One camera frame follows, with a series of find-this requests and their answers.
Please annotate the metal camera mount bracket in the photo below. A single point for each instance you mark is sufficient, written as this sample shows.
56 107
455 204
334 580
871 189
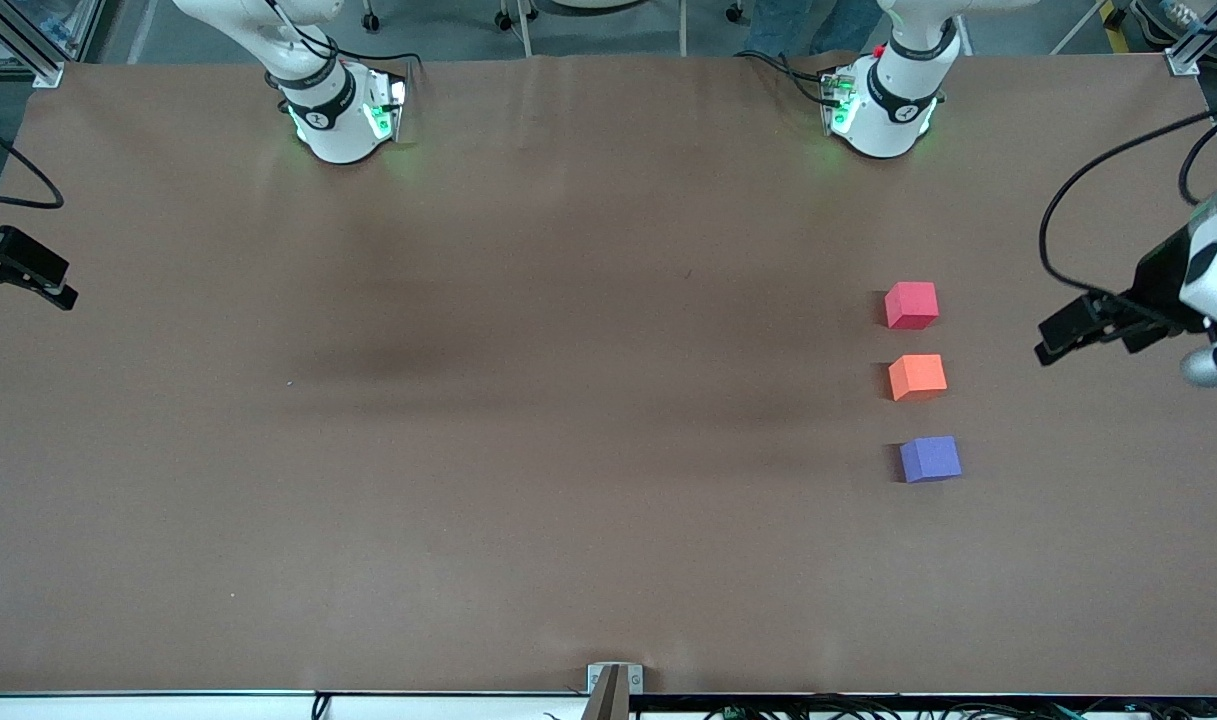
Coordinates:
615 680

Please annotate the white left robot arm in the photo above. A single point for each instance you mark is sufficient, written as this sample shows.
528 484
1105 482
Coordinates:
888 120

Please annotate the brown paper table cover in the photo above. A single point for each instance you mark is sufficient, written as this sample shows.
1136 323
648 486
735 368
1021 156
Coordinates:
568 500

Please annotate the white chair frame bar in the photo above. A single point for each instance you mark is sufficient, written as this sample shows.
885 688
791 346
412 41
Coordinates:
520 30

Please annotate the red foam block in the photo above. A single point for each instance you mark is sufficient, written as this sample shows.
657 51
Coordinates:
911 305

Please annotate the black chair caster wheel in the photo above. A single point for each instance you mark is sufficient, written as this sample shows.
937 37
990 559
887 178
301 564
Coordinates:
371 20
513 12

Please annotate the purple foam block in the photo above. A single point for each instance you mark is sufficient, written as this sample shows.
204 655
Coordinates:
931 459

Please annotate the orange foam block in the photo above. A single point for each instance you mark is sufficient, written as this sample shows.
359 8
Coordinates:
916 376

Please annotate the aluminium frame post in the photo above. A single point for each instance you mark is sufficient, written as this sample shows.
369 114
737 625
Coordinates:
1183 58
43 70

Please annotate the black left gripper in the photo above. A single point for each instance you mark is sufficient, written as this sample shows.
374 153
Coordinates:
1158 283

